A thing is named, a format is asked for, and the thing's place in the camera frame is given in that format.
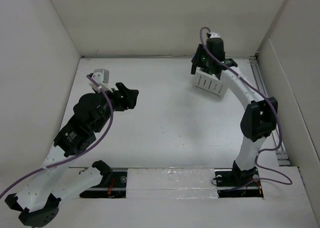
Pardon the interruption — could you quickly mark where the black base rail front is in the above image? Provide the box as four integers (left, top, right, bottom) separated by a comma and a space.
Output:
80, 168, 264, 199

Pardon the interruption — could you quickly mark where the white slotted pen holder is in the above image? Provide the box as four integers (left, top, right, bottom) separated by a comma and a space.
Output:
193, 70, 228, 99

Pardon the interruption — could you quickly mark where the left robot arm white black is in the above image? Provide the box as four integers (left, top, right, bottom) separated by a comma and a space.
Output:
1, 82, 139, 228

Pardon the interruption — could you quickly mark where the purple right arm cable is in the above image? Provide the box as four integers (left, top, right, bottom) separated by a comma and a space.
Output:
198, 26, 293, 192

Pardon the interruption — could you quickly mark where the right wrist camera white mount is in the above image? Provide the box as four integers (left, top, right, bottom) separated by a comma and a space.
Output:
207, 32, 221, 39

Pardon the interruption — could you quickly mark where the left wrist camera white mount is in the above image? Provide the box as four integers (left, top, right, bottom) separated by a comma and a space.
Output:
86, 69, 113, 93

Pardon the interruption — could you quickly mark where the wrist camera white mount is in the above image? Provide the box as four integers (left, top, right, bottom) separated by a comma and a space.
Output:
86, 69, 113, 93
207, 32, 221, 39

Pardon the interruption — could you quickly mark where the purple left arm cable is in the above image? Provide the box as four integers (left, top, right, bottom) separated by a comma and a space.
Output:
0, 74, 114, 201

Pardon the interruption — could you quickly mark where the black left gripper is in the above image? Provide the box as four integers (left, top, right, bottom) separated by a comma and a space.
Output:
93, 82, 138, 133

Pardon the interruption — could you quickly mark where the aluminium rail right side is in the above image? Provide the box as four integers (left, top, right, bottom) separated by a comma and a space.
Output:
249, 56, 291, 167

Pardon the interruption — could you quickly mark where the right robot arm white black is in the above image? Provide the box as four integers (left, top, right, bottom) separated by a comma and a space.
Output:
191, 32, 278, 186

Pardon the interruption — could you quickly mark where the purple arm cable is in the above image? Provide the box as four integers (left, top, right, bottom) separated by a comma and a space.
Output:
198, 26, 293, 192
0, 74, 114, 201

